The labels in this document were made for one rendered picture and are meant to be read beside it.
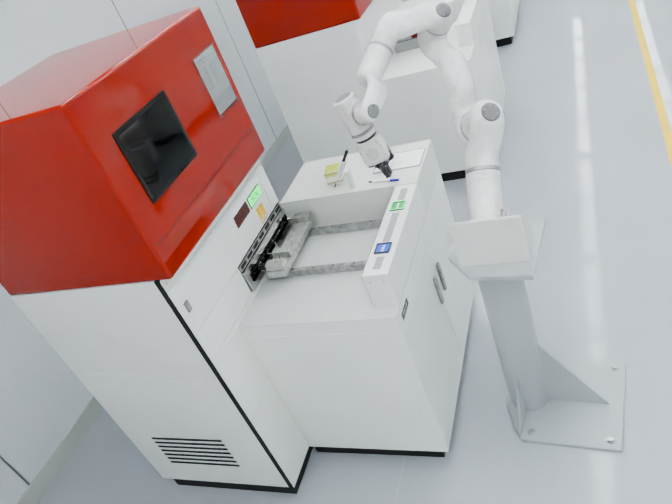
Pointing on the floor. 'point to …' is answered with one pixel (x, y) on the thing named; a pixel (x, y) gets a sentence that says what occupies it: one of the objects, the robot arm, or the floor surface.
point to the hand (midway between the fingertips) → (387, 171)
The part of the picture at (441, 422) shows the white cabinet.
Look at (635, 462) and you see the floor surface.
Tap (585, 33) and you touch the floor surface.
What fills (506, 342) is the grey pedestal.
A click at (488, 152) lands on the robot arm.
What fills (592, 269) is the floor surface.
